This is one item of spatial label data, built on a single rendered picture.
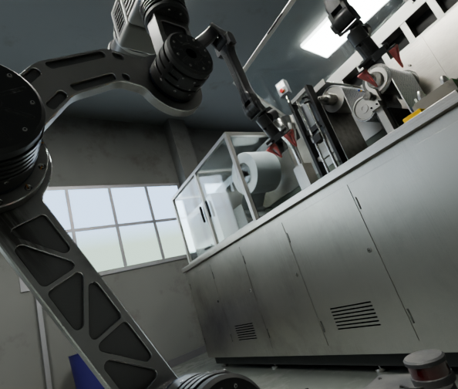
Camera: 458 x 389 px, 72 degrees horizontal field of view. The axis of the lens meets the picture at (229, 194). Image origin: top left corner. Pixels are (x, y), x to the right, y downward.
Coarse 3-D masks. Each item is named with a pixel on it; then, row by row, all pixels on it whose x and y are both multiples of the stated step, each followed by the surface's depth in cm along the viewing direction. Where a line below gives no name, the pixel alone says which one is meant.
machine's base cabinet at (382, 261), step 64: (448, 128) 106; (320, 192) 155; (384, 192) 127; (448, 192) 108; (256, 256) 203; (320, 256) 158; (384, 256) 130; (448, 256) 110; (256, 320) 210; (320, 320) 163; (384, 320) 133; (448, 320) 112
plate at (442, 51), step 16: (448, 16) 153; (432, 32) 160; (448, 32) 154; (416, 48) 166; (432, 48) 160; (448, 48) 154; (416, 64) 167; (432, 64) 161; (448, 64) 155; (432, 80) 162; (368, 128) 194; (304, 144) 238; (320, 144) 225; (304, 160) 239; (336, 160) 215
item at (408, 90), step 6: (396, 84) 146; (402, 84) 149; (408, 84) 152; (414, 84) 156; (402, 90) 146; (408, 90) 149; (414, 90) 153; (420, 90) 156; (402, 96) 143; (408, 96) 146; (414, 96) 149; (408, 102) 143; (414, 102) 147; (408, 108) 142
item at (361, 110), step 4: (356, 100) 162; (360, 100) 161; (364, 100) 159; (368, 100) 157; (356, 104) 163; (360, 104) 161; (364, 104) 159; (368, 104) 158; (356, 108) 163; (360, 108) 161; (364, 108) 159; (368, 108) 158; (356, 112) 163; (360, 112) 161; (364, 112) 159; (368, 112) 158; (372, 112) 155; (356, 116) 163; (360, 116) 162; (364, 116) 160; (368, 116) 158
